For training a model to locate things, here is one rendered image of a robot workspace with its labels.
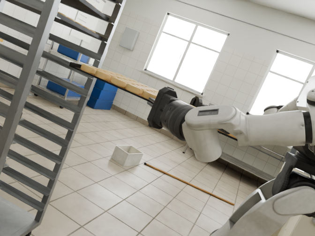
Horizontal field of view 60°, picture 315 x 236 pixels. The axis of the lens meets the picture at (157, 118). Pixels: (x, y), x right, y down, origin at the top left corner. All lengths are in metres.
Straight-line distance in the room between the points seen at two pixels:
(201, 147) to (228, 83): 4.84
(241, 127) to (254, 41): 5.01
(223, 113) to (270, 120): 0.09
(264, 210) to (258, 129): 0.46
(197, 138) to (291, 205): 0.49
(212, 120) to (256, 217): 0.53
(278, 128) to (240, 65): 4.91
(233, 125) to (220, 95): 4.87
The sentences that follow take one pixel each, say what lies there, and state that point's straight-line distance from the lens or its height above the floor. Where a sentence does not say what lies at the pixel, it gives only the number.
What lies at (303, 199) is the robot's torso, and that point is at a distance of 1.01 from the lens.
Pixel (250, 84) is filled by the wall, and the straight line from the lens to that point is 5.42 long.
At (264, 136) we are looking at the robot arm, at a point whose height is 1.06.
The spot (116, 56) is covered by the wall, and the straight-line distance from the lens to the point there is 6.26.
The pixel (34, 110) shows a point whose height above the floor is 0.68.
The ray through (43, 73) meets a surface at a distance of 1.47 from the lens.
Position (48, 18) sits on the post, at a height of 1.11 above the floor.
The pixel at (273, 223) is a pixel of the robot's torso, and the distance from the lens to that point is 1.03.
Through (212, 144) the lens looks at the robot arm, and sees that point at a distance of 0.63.
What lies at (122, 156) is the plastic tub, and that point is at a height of 0.10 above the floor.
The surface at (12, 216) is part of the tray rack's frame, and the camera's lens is 1.64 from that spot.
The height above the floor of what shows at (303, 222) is 0.67.
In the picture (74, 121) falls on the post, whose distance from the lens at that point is 1.39.
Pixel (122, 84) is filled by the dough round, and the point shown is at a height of 1.01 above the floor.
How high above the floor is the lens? 1.09
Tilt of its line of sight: 8 degrees down
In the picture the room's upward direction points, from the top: 23 degrees clockwise
